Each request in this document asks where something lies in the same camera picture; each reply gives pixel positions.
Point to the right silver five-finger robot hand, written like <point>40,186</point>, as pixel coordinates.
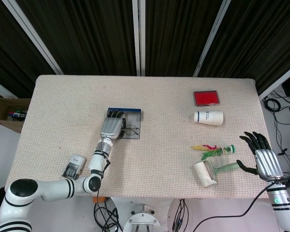
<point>268,164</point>

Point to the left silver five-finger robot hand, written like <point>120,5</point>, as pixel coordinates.
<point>110,129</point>

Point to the wire-frame eyeglasses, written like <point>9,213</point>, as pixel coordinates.
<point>133,130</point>

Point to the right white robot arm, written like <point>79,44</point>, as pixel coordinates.
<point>284,200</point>

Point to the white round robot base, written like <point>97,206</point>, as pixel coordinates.
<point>142,218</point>

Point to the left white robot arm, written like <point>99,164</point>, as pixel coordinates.
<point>55,189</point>

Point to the white self-inking date stamp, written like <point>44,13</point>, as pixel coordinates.
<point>75,165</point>

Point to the colourful feather shuttlecock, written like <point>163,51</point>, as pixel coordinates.
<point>215,152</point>

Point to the beige woven tablecloth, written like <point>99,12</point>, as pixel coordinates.
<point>159,157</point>

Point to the stack of white paper cups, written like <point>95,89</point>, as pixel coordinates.
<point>209,118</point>

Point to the red ink pad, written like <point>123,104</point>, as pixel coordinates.
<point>206,97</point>

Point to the dark pleated curtain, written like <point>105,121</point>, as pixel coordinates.
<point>91,31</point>

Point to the brown cardboard box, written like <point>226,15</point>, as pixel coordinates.
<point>12,106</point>

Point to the silver aluminium frame post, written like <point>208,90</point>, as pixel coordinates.
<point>213,36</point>
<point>137,36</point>
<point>280,78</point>
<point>33,36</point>

